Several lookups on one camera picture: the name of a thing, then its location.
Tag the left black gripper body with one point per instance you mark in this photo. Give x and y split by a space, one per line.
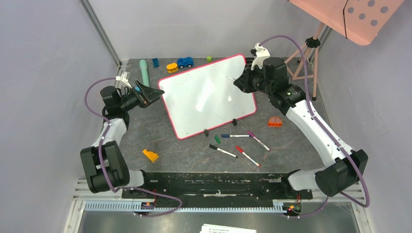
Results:
132 100

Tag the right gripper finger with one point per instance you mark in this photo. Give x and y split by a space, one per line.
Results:
243 84
248 74

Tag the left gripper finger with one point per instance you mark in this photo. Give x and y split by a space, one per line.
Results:
147 100
147 91

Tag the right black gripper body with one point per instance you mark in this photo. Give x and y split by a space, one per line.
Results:
248 81

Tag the pink framed whiteboard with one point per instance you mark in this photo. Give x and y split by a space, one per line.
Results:
202 98

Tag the green marker cap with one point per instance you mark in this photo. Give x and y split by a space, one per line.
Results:
217 139

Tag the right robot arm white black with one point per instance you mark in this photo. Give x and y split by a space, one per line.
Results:
343 166

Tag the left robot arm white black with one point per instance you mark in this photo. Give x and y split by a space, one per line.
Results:
103 163

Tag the purple whiteboard marker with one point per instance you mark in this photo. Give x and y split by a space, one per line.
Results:
260 142

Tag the blue whiteboard marker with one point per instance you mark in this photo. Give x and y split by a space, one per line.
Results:
234 135

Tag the red whiteboard marker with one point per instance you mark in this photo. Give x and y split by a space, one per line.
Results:
247 156

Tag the black whiteboard marker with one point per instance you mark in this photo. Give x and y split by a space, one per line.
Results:
221 150

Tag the dark blue block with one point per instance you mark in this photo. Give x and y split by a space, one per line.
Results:
155 62

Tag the mint green toy tube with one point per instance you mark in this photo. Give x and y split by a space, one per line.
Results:
144 72

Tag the yellow oval toy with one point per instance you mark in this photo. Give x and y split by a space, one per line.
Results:
172 67

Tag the blue toy car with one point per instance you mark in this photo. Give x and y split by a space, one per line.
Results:
185 62

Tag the orange semicircle toy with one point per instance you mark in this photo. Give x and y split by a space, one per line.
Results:
275 122

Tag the pink tripod stand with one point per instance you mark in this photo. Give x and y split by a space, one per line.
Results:
311 45

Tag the yellow plastic wedge block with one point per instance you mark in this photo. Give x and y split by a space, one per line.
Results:
150 155

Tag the pink perforated board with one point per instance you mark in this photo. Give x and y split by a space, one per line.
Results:
357 20

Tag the white paper sheet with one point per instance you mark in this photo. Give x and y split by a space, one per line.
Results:
208 228

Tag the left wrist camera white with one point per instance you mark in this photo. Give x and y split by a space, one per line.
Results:
123 80

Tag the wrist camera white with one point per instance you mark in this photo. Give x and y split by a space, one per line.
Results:
123 80
260 54

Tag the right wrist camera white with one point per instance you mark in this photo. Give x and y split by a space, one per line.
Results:
260 54

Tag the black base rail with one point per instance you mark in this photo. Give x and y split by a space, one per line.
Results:
262 185

